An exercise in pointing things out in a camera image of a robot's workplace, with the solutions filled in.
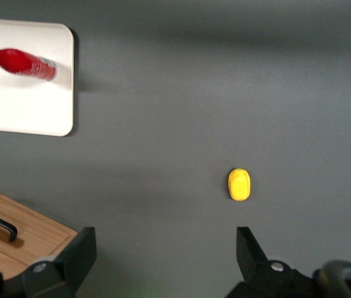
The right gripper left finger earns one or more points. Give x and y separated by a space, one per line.
73 264

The beige rectangular tray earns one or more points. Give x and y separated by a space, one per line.
23 105

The shorter wooden drawer front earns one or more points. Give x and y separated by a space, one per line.
33 239

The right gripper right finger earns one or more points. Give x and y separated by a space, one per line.
256 267

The wooden two-drawer cabinet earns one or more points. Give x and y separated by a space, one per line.
39 223

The red coke bottle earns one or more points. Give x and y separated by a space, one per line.
23 63

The yellow lemon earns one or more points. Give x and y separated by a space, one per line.
239 185

